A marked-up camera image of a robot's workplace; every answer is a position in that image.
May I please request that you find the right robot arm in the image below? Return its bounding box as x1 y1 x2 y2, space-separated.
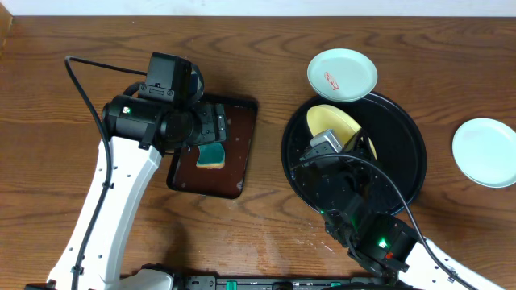
290 129 498 289

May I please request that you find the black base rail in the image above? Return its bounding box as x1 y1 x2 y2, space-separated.
172 275 387 290

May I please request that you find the light blue plate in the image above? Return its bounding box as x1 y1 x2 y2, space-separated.
306 48 378 102
451 118 515 189

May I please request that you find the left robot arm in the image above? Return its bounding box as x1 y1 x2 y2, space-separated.
26 52 227 290

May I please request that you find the rectangular black sponge tray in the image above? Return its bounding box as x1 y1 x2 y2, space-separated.
166 94 258 199

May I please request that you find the green yellow sponge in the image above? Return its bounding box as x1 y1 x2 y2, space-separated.
196 143 226 169

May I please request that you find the round black serving tray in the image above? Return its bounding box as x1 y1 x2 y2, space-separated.
281 92 427 209

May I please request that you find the yellow plate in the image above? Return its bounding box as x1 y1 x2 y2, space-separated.
305 105 377 158

